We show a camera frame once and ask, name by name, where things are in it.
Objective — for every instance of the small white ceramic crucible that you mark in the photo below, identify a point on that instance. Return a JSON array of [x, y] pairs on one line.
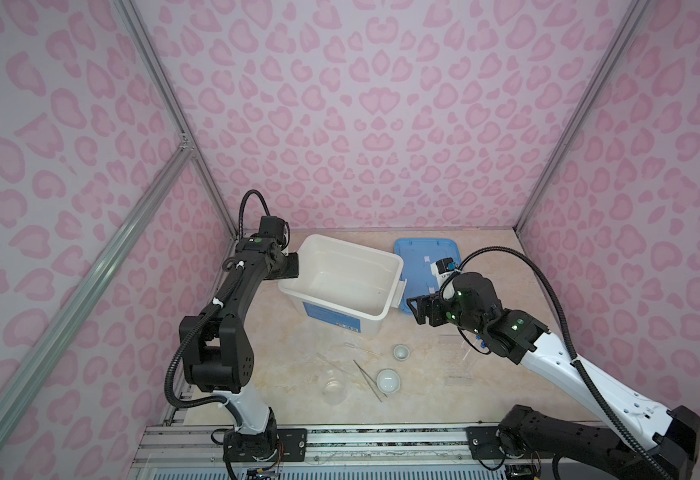
[[401, 352]]

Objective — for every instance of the blue plastic bin lid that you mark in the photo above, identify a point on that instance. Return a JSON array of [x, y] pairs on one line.
[[418, 255]]

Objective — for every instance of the metal tweezers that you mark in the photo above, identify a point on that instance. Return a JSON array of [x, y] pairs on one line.
[[368, 381]]

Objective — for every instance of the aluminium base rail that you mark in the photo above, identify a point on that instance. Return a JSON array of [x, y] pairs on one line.
[[387, 451]]

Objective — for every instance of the clear test tube rack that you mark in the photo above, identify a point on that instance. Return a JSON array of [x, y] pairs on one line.
[[457, 360]]

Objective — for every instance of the diagonal aluminium frame bar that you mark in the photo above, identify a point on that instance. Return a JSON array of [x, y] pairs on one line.
[[32, 373]]

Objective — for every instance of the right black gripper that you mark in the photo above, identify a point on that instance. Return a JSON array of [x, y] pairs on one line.
[[434, 302]]

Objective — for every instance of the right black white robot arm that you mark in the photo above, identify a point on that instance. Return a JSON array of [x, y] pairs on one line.
[[639, 438]]

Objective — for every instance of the white ceramic evaporating dish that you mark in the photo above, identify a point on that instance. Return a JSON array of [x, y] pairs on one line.
[[388, 382]]

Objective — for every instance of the clear plastic pipette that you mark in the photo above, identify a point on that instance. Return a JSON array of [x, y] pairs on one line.
[[360, 349]]

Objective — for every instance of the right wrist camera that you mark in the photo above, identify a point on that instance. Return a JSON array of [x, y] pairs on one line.
[[442, 269]]

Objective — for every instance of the clear glass beaker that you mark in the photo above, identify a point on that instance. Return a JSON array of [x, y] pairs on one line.
[[333, 385]]

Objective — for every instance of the white plastic storage bin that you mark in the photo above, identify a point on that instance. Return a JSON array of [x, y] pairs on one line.
[[344, 284]]

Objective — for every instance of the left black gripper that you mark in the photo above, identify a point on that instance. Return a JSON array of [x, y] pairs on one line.
[[293, 268]]

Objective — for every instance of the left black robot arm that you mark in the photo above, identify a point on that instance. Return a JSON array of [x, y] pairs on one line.
[[215, 361]]

